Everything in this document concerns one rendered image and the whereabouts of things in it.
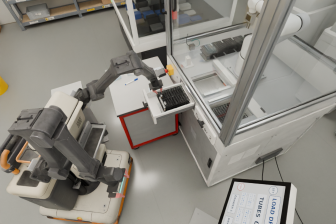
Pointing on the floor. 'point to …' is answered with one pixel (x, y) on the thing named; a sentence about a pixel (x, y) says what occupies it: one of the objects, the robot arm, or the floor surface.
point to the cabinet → (228, 166)
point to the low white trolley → (125, 115)
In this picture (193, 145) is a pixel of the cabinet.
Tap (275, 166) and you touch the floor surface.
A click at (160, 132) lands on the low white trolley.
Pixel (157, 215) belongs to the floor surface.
